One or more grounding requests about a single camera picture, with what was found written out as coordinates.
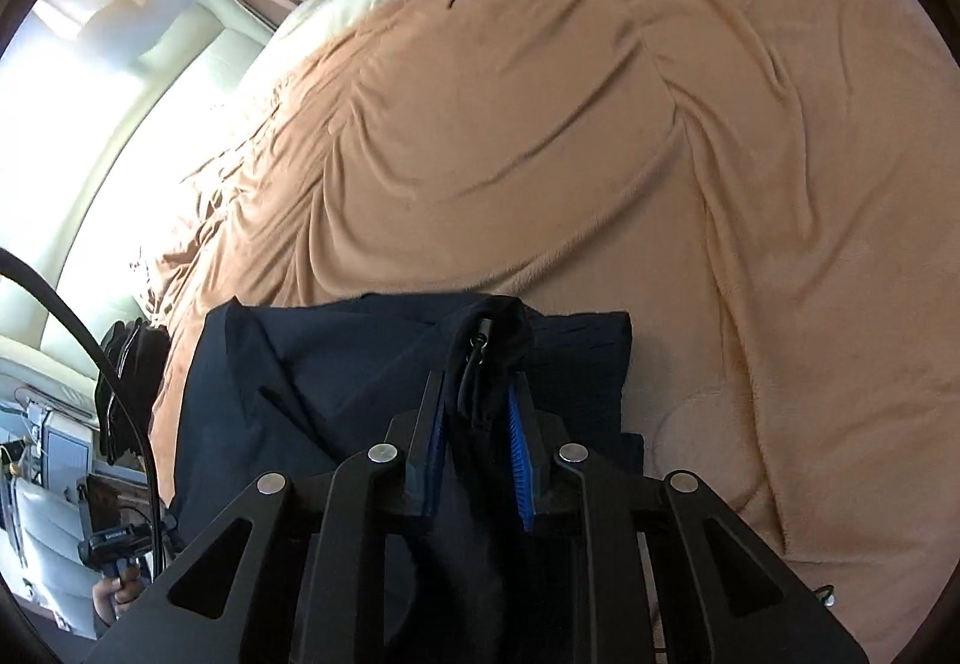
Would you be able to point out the person's left hand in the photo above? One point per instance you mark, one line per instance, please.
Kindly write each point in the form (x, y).
(105, 593)

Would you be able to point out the brown fleece blanket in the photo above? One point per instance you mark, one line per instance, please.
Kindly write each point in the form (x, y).
(562, 147)

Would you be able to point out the black pants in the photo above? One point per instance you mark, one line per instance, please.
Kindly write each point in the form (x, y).
(315, 394)

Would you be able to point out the cream leather headboard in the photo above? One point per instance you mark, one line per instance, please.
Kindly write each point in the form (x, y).
(172, 79)

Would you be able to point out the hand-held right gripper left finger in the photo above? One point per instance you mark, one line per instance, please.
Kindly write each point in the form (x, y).
(439, 461)

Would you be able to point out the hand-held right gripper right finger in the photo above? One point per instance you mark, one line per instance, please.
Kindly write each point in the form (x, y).
(520, 469)

